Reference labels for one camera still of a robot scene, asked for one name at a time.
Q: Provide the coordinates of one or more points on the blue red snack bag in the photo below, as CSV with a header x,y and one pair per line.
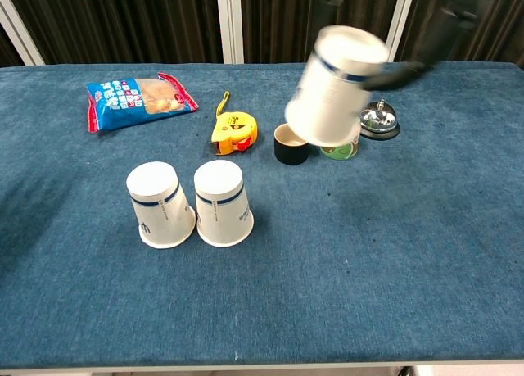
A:
x,y
131,103

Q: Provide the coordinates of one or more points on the chrome desk call bell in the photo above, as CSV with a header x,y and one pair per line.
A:
x,y
382,124

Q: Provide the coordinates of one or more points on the white slanted frame post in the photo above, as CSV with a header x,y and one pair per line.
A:
x,y
399,21
18,28

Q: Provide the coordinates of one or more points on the black cup beige inside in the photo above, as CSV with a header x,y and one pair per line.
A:
x,y
288,152

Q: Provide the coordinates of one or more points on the green tin can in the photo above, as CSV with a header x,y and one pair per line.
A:
x,y
341,150

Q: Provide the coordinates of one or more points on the blue table cloth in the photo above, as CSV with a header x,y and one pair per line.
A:
x,y
262,277

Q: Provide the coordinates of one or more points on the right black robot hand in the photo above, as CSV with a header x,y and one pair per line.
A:
x,y
395,79

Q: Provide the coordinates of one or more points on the dark pleated curtain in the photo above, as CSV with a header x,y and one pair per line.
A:
x,y
123,19

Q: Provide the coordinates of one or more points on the yellow tape measure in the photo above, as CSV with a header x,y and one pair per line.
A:
x,y
233,132

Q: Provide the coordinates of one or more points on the white paper cup blue stripe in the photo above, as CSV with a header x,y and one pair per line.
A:
x,y
157,212
331,93
223,212

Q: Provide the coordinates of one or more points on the white wide frame post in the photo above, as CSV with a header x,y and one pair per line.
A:
x,y
230,21

